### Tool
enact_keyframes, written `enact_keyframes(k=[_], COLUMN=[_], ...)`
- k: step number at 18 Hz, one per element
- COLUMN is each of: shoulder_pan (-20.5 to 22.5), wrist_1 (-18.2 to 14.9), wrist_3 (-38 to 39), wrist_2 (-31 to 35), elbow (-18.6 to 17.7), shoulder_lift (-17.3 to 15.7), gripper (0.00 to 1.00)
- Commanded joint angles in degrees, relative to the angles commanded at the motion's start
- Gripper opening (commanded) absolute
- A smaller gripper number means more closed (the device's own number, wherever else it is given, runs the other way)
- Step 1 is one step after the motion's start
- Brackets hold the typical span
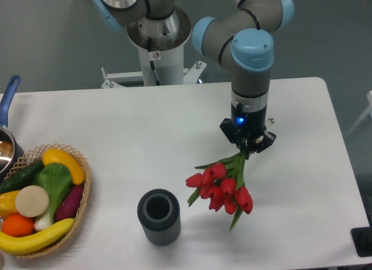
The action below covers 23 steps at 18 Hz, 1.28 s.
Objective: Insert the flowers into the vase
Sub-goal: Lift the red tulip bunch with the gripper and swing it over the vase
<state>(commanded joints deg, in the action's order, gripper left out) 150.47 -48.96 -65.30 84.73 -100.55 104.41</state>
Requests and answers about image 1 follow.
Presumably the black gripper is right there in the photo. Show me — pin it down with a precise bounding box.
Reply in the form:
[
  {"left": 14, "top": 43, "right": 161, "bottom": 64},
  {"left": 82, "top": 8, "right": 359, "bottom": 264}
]
[{"left": 220, "top": 103, "right": 276, "bottom": 160}]

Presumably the red tulip bouquet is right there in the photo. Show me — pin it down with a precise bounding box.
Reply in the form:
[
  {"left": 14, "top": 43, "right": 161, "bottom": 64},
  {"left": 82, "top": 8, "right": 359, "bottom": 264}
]
[{"left": 185, "top": 150, "right": 253, "bottom": 231}]

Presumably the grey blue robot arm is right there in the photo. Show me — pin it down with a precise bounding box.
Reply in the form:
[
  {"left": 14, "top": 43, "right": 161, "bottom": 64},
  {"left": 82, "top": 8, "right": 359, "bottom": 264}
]
[{"left": 93, "top": 0, "right": 294, "bottom": 159}]

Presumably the dark grey ribbed vase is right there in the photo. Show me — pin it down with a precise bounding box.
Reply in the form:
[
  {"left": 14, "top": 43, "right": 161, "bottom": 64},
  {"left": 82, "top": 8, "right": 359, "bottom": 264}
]
[{"left": 137, "top": 189, "right": 181, "bottom": 246}]

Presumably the black device at edge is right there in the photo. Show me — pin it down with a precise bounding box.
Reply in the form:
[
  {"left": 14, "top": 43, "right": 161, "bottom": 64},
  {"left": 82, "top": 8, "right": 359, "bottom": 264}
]
[{"left": 350, "top": 226, "right": 371, "bottom": 257}]

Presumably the purple sweet potato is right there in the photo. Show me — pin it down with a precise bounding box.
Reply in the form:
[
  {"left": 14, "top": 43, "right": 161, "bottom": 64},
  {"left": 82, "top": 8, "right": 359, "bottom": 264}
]
[{"left": 55, "top": 185, "right": 84, "bottom": 222}]

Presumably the green bok choy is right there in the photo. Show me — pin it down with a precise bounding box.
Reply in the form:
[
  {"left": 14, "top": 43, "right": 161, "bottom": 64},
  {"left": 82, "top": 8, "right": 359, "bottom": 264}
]
[{"left": 32, "top": 163, "right": 72, "bottom": 232}]

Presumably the woven wicker basket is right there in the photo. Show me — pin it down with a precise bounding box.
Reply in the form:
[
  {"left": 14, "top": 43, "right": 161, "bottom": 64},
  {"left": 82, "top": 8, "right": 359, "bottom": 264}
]
[{"left": 1, "top": 143, "right": 91, "bottom": 258}]

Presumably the beige round disc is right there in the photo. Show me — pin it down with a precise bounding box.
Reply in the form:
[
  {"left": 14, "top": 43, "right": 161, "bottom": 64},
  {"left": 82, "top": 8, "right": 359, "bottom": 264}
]
[{"left": 15, "top": 185, "right": 49, "bottom": 218}]

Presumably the green cucumber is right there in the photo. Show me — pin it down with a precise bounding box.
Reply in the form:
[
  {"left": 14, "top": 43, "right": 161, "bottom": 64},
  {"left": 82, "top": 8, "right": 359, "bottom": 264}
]
[{"left": 1, "top": 160, "right": 44, "bottom": 194}]

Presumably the orange fruit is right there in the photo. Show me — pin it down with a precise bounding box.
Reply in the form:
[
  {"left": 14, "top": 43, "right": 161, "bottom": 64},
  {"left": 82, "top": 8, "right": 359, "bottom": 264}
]
[{"left": 1, "top": 214, "right": 34, "bottom": 237}]

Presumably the yellow bell pepper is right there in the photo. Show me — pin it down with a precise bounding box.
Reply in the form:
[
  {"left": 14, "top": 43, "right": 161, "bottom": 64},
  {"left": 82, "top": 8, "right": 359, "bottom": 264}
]
[{"left": 0, "top": 190, "right": 19, "bottom": 218}]

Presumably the yellow banana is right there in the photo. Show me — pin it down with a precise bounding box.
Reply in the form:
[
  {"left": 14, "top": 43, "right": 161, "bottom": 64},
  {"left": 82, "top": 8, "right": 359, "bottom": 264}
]
[{"left": 1, "top": 218, "right": 75, "bottom": 255}]

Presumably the white frame at right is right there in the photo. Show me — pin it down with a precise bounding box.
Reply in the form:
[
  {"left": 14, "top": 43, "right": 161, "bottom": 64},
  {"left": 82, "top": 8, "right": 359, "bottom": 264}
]
[{"left": 346, "top": 91, "right": 372, "bottom": 137}]

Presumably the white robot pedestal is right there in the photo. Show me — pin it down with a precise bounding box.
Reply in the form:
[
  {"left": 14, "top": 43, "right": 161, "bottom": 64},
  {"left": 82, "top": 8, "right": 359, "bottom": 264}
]
[{"left": 101, "top": 7, "right": 207, "bottom": 88}]

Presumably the blue handled saucepan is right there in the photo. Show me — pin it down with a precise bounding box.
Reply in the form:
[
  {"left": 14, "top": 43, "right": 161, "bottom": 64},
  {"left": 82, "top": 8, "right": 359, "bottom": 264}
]
[{"left": 1, "top": 75, "right": 24, "bottom": 182}]

